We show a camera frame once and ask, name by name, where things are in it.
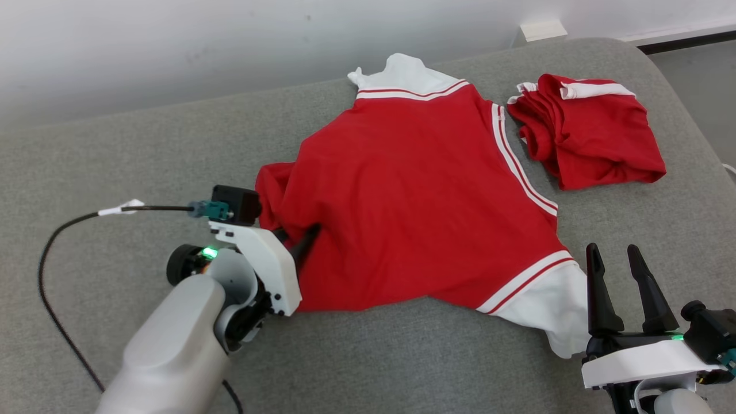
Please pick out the small white wall box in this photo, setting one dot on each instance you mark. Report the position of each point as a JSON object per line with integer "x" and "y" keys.
{"x": 543, "y": 30}

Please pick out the white wall baseboard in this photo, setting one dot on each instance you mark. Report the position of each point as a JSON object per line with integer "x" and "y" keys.
{"x": 684, "y": 33}

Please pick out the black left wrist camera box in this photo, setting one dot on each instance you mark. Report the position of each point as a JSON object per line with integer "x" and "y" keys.
{"x": 238, "y": 204}

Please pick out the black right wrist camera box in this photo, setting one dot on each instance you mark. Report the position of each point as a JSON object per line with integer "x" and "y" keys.
{"x": 710, "y": 333}

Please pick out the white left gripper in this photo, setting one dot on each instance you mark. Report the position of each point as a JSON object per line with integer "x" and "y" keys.
{"x": 264, "y": 259}

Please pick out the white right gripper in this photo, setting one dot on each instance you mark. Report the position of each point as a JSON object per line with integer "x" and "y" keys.
{"x": 638, "y": 362}

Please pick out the red shorts with white stripe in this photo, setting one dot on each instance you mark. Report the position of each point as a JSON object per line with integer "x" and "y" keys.
{"x": 598, "y": 138}

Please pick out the red and white shirt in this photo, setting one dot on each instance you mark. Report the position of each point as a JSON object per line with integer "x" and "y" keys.
{"x": 414, "y": 201}

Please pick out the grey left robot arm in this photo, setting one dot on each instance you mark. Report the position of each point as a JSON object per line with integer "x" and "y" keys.
{"x": 172, "y": 345}

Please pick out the grey fabric sofa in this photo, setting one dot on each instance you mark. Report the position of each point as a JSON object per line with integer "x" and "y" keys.
{"x": 115, "y": 155}

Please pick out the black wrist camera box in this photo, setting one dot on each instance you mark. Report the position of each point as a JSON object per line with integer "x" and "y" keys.
{"x": 238, "y": 204}
{"x": 710, "y": 333}

